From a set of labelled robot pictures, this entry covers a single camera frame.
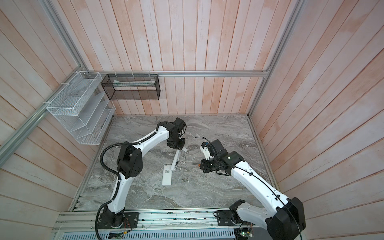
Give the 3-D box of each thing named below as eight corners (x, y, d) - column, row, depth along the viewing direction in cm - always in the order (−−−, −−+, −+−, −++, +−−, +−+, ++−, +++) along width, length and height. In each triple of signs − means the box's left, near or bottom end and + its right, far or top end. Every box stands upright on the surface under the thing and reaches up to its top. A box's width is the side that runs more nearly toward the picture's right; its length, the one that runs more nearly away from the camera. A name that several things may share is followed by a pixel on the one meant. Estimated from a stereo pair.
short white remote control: (161, 185, 87) (160, 184, 85) (163, 166, 94) (163, 165, 93) (171, 185, 87) (170, 184, 85) (172, 166, 94) (172, 165, 93)
